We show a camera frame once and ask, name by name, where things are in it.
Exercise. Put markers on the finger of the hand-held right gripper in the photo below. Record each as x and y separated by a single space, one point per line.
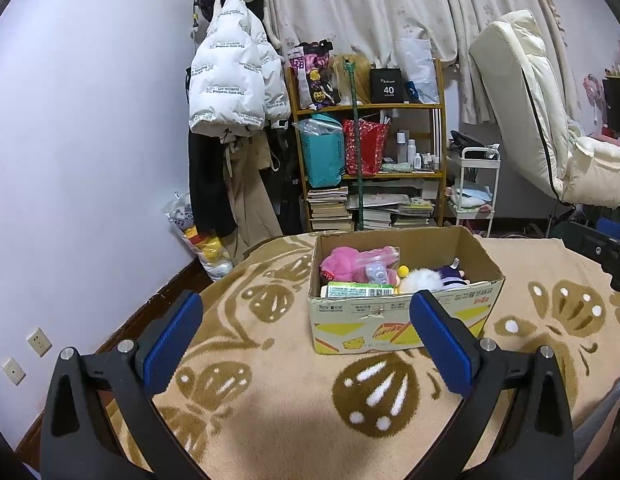
615 228

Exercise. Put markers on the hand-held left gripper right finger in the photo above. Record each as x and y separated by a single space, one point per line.
442 345

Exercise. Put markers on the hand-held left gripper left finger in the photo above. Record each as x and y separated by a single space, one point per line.
175 340

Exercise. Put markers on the white-haired plush doll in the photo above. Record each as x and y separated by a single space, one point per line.
425 280

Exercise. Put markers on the printed cardboard box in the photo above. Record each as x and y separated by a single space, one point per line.
365 330

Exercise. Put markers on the yellow plush toy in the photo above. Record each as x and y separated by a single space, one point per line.
403 272

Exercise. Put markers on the pink plush toy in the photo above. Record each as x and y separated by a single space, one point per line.
340 262

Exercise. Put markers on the clear bag of plush toys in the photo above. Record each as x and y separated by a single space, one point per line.
200 240

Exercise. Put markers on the white utility cart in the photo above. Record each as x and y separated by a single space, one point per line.
494 185

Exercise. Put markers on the beige patterned blanket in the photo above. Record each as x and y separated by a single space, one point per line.
290 400

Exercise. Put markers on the pink desk fan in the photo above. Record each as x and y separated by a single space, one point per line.
592 90

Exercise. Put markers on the pile of books and magazines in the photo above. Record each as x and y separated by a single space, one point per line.
395 210

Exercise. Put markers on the black hanging coat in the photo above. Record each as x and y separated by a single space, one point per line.
205 185

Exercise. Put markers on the cream padded recliner chair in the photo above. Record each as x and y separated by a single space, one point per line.
520 85

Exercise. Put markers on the beige hanging trousers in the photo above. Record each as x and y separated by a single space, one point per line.
252 185

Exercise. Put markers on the stack of books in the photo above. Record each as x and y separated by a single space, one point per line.
330 210

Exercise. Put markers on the grey cloth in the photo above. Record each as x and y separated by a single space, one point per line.
607 425

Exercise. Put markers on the row of cosmetic bottles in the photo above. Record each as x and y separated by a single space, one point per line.
417 157

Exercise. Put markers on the green pole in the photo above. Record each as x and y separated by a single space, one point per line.
359 160

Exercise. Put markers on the yellow wooden shelf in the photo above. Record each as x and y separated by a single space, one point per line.
440 120

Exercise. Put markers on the red gift bag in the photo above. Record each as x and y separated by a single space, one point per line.
370 147

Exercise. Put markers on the teal paper bag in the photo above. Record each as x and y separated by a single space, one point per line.
322 157

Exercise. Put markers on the white plastic bag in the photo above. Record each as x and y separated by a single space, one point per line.
417 67

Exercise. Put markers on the cream patterned curtain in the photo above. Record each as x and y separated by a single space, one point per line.
470 10
350 5

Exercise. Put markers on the black box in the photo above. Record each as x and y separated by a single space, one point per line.
388 85

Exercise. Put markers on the white puffer jacket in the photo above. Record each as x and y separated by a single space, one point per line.
230 75

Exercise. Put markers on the blonde wig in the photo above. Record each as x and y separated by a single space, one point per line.
352 77

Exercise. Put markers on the printed gift bag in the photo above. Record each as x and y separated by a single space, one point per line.
312 75

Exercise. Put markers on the white wall socket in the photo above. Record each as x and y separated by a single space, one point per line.
12 370
39 341

